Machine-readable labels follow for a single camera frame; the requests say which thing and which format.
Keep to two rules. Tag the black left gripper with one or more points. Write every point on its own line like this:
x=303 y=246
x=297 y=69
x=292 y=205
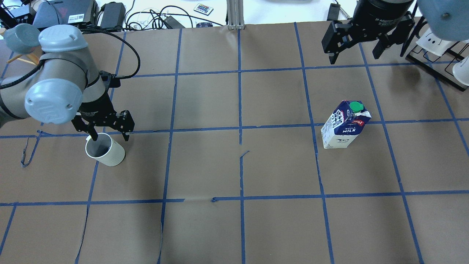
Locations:
x=99 y=109

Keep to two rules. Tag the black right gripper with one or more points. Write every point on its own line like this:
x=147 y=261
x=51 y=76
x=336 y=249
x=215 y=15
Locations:
x=381 y=16

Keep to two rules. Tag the white HOME mug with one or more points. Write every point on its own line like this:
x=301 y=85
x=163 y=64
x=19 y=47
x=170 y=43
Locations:
x=105 y=150

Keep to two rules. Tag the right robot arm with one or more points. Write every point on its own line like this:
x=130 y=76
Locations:
x=448 y=19

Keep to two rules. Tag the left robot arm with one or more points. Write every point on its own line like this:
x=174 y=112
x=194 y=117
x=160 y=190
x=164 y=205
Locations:
x=64 y=86

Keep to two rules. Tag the white cup on rack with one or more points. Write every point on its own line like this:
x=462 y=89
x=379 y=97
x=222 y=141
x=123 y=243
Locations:
x=461 y=71
x=432 y=43

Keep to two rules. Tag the blue white milk carton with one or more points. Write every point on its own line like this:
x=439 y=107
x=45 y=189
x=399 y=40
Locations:
x=344 y=124

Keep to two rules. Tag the wooden mug tree stand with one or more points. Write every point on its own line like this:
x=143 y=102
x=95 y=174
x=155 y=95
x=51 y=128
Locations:
x=28 y=58

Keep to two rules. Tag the black power adapter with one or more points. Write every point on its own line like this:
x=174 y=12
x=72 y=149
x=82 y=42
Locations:
x=112 y=15

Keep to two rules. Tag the blue mug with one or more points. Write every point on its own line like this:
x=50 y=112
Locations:
x=22 y=39

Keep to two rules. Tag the black computer box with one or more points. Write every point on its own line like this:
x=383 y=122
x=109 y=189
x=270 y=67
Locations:
x=78 y=13

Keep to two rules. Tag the small remote control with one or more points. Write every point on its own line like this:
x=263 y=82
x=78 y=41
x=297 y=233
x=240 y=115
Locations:
x=203 y=9

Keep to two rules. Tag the black wire cup rack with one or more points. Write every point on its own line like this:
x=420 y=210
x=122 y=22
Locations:
x=440 y=67

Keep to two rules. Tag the aluminium frame post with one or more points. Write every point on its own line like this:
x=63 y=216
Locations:
x=235 y=14

